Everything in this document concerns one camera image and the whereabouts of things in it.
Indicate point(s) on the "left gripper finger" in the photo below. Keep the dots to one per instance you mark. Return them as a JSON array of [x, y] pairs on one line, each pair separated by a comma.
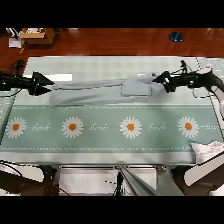
[[41, 79], [41, 90]]

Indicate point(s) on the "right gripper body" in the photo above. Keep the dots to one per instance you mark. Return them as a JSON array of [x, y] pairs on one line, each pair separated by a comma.
[[166, 80]]

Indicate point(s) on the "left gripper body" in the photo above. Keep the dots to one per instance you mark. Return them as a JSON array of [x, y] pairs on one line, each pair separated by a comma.
[[27, 83]]

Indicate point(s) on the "pale blue shirt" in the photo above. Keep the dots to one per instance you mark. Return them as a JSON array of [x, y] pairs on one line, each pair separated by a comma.
[[100, 91]]

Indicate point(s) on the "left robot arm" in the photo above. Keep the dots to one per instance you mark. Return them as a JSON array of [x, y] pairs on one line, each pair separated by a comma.
[[13, 81]]

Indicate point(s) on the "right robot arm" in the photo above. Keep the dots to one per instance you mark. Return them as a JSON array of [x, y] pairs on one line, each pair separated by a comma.
[[206, 80]]

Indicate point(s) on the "blue round object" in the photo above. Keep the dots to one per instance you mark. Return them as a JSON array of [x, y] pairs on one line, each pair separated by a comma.
[[176, 36]]

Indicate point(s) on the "brown cardboard box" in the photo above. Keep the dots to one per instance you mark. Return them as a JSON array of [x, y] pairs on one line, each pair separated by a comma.
[[37, 35]]

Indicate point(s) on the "white garment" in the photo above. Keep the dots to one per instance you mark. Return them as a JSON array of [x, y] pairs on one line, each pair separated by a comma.
[[210, 151]]

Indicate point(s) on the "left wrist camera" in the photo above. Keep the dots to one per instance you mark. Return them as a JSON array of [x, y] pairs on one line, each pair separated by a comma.
[[18, 66]]

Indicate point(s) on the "silver frame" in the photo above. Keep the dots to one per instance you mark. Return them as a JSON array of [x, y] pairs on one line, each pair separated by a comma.
[[140, 181]]

